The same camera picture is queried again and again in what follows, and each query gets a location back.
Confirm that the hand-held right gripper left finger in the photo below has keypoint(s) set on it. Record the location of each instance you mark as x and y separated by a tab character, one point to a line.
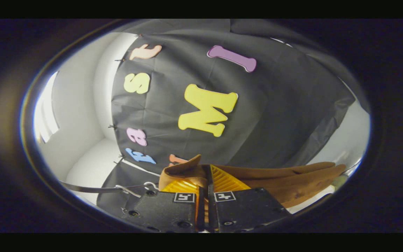
166	210

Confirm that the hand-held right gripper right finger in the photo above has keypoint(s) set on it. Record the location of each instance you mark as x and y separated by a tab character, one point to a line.
243	210

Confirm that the black clothes rack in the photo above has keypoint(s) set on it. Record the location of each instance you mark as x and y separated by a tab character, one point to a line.
93	189

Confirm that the brown shirt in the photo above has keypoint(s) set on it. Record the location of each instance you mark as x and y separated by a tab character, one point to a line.
292	182

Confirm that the black backdrop cloth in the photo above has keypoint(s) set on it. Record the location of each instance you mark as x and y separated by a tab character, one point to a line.
275	105

